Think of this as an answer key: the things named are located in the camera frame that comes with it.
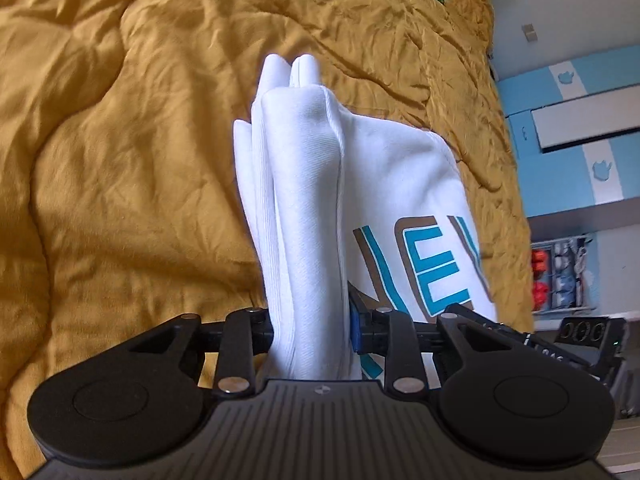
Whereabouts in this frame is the shoe rack with shoes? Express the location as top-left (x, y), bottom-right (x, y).
top-left (530, 234), bottom-right (597, 318)

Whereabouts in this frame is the white Nevada sweatshirt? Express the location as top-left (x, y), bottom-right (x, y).
top-left (233, 54), bottom-right (497, 380)

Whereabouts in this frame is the blue white apple wardrobe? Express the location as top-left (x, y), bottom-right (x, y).
top-left (498, 46), bottom-right (639, 240)

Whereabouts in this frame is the mustard yellow quilted bedspread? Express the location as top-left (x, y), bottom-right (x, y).
top-left (1, 0), bottom-right (533, 479)

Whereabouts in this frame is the wall light switch plate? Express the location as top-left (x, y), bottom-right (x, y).
top-left (522, 24), bottom-right (538, 42)

